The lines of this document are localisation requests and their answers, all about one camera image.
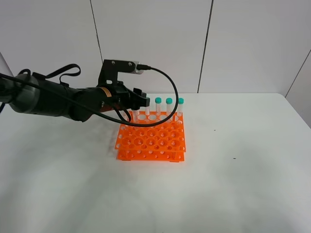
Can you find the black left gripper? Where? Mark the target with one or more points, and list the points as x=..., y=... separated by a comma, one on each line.
x=112, y=98

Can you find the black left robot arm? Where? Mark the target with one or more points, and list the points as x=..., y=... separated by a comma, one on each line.
x=34, y=93

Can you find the front left racked tube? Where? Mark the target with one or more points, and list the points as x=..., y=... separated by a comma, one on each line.
x=124, y=115

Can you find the back row tube two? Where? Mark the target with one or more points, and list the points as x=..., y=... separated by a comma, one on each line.
x=135, y=115

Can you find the back row tube three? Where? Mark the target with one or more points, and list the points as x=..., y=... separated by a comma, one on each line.
x=147, y=111

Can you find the back row tube four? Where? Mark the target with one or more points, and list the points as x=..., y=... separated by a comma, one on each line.
x=158, y=102

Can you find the back row tube five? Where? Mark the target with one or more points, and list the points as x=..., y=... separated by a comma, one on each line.
x=169, y=104

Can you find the orange test tube rack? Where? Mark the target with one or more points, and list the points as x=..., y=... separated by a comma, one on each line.
x=164, y=142

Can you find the back row tube six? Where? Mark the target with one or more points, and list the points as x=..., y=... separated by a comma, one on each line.
x=180, y=107

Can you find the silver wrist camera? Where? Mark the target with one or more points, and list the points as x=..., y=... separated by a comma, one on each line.
x=126, y=66

